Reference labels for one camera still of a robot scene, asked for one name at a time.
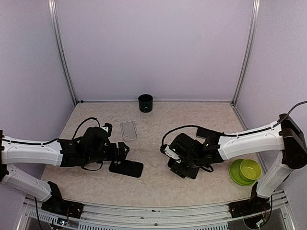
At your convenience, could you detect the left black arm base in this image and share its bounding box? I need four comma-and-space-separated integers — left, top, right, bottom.
41, 181, 84, 219

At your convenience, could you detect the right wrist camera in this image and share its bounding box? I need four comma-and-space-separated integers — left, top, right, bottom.
163, 145, 181, 163

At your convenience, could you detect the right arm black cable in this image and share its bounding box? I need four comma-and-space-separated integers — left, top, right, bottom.
159, 125, 201, 154

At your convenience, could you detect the front aluminium rail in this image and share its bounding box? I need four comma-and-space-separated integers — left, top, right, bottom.
14, 189, 295, 230

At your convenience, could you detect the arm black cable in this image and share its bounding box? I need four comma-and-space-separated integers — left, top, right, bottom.
159, 125, 201, 154
71, 116, 101, 142

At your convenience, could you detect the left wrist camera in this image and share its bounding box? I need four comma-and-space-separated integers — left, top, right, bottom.
101, 123, 113, 137

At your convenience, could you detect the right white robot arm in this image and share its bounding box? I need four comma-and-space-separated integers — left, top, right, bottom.
160, 114, 307, 213

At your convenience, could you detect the right aluminium frame post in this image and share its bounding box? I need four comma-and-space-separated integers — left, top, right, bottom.
232, 0, 260, 107

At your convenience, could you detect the aluminium frame post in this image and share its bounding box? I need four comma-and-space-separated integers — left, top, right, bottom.
48, 0, 78, 106
232, 0, 260, 107

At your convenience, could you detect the clear phone case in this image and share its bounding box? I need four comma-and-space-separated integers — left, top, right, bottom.
120, 121, 138, 141

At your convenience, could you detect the dark green cup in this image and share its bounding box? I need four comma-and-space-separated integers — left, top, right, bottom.
138, 94, 153, 113

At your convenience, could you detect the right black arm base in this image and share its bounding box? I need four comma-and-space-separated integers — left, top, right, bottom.
228, 182, 271, 218

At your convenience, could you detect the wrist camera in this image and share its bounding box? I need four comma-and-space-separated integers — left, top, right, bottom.
101, 123, 113, 137
163, 145, 181, 163

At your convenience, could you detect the far black smartphone teal edge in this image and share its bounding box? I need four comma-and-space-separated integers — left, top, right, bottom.
196, 127, 224, 139

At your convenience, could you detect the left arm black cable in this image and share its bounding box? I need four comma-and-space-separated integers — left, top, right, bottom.
71, 116, 101, 142

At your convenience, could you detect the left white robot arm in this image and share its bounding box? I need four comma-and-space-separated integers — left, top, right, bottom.
0, 126, 130, 213

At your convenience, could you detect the green bowl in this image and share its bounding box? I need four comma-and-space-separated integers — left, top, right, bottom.
239, 159, 262, 182

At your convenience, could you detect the left aluminium frame post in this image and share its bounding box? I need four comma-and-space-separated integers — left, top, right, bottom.
48, 0, 78, 106

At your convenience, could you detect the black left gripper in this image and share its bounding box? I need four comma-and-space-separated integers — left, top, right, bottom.
84, 141, 130, 164

